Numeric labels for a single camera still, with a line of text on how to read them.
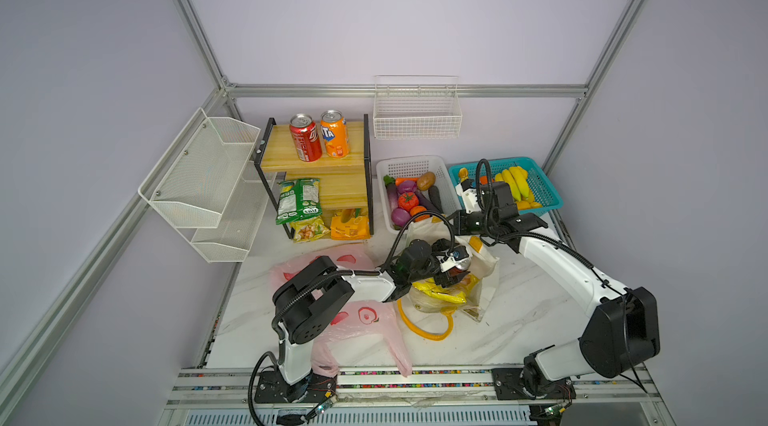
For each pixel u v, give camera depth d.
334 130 0.70
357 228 0.98
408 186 1.11
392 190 1.12
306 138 0.71
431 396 0.73
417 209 1.04
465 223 0.73
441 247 0.78
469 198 0.76
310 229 0.98
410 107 1.07
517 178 1.07
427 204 1.07
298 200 0.87
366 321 0.80
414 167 1.15
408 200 1.06
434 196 1.11
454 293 0.77
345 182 0.96
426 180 1.13
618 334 0.42
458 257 0.71
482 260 0.77
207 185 0.78
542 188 1.07
